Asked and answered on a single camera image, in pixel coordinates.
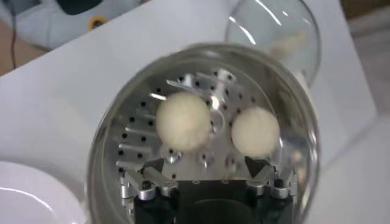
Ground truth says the glass lid cream handle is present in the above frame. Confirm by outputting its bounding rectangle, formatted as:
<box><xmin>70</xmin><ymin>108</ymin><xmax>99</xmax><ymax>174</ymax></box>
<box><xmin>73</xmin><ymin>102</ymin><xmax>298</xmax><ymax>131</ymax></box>
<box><xmin>224</xmin><ymin>0</ymin><xmax>322</xmax><ymax>89</ymax></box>

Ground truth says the stainless steel steamer tray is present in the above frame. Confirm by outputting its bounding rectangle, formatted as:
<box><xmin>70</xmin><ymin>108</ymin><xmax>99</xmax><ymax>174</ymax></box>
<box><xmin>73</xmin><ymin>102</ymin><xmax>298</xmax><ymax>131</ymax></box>
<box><xmin>87</xmin><ymin>42</ymin><xmax>321</xmax><ymax>224</ymax></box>

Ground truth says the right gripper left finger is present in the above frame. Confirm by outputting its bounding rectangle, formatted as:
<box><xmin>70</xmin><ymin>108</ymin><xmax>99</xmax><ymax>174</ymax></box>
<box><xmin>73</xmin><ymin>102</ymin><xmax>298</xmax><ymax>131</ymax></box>
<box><xmin>117</xmin><ymin>158</ymin><xmax>180</xmax><ymax>201</ymax></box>

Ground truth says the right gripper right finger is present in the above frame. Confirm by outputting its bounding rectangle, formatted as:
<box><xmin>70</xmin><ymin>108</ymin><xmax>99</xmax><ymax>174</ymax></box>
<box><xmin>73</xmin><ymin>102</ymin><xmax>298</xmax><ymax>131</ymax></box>
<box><xmin>244</xmin><ymin>155</ymin><xmax>299</xmax><ymax>201</ymax></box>

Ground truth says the white round plate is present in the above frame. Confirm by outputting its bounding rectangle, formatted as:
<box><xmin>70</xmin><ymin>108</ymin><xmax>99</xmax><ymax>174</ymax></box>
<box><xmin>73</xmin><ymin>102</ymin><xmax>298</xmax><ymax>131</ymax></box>
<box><xmin>0</xmin><ymin>160</ymin><xmax>88</xmax><ymax>224</ymax></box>

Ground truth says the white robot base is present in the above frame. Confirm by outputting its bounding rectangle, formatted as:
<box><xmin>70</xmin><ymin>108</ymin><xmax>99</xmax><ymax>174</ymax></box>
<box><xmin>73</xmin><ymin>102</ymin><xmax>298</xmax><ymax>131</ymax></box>
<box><xmin>0</xmin><ymin>0</ymin><xmax>144</xmax><ymax>52</ymax></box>

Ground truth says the white steamed baozi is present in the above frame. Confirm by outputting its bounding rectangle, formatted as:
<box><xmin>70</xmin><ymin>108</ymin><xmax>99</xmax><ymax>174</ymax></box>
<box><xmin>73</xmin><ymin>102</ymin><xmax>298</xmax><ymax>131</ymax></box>
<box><xmin>155</xmin><ymin>91</ymin><xmax>213</xmax><ymax>153</ymax></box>
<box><xmin>230</xmin><ymin>105</ymin><xmax>281</xmax><ymax>158</ymax></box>

